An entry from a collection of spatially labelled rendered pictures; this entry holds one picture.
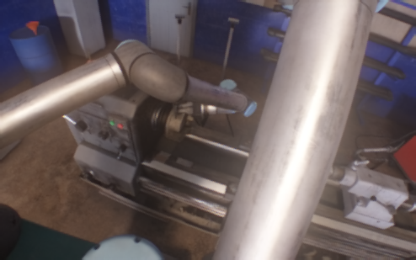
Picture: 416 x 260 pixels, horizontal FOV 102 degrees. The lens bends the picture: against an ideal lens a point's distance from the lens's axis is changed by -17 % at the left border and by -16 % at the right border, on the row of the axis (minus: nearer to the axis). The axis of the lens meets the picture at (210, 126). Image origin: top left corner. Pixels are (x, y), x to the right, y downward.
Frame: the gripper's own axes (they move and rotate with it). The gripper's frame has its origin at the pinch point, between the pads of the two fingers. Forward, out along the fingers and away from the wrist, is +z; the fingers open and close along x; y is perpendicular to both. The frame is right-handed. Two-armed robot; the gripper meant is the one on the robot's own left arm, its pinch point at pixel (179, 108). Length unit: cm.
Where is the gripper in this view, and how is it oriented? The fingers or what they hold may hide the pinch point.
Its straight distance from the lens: 122.2
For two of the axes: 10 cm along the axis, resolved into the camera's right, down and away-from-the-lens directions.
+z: -10.0, 0.6, -0.1
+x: 0.6, 8.9, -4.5
